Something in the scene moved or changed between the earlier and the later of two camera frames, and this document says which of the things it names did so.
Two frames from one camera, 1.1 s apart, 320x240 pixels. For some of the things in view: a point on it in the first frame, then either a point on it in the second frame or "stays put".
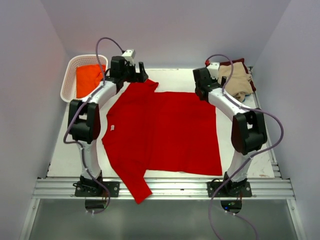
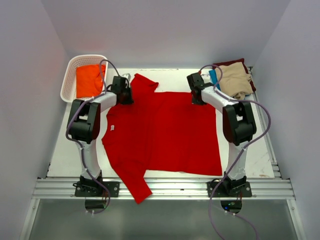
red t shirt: [146, 132] stays put
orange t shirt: [88, 77] stays put
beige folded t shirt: [240, 84] stays put
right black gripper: [223, 79] → [198, 102]
